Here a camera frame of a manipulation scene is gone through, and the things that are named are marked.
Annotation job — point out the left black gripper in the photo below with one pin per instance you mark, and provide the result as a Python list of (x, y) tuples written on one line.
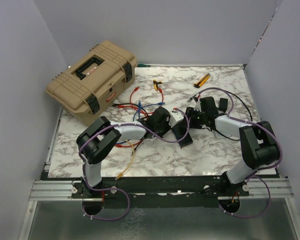
[(168, 127)]

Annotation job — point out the tan plastic toolbox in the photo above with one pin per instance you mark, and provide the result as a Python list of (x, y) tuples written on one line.
[(89, 86)]

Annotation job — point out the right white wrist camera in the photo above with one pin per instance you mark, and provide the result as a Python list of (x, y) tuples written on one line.
[(197, 106)]

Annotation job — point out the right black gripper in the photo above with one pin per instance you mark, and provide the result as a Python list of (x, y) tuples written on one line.
[(190, 112)]

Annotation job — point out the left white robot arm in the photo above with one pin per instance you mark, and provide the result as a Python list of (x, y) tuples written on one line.
[(97, 141)]

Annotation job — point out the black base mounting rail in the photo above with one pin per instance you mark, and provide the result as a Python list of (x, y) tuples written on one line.
[(158, 192)]

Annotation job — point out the black blue network switch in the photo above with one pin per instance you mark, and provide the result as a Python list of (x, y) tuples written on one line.
[(179, 131)]

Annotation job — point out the yellow utility knife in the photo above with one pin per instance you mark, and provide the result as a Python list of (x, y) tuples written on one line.
[(202, 81)]

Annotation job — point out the green handled screwdriver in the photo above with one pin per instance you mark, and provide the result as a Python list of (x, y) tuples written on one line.
[(142, 65)]

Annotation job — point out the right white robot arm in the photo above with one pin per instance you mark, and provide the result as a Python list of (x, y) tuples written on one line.
[(259, 147)]

